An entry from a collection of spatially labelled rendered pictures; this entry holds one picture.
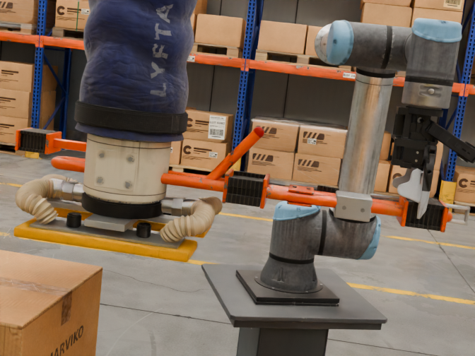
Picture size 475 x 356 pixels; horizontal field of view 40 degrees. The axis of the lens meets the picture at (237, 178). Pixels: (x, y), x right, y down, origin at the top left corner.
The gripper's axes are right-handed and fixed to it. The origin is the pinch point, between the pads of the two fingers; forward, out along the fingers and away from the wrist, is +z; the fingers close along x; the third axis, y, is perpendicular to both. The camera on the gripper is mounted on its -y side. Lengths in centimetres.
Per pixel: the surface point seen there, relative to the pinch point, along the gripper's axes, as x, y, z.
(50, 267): -10, 79, 27
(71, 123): -832, 387, 84
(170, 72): 6, 51, -21
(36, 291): 6, 75, 27
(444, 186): -698, -146, 88
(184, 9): 5, 50, -33
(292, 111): -841, 57, 26
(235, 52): -705, 133, -46
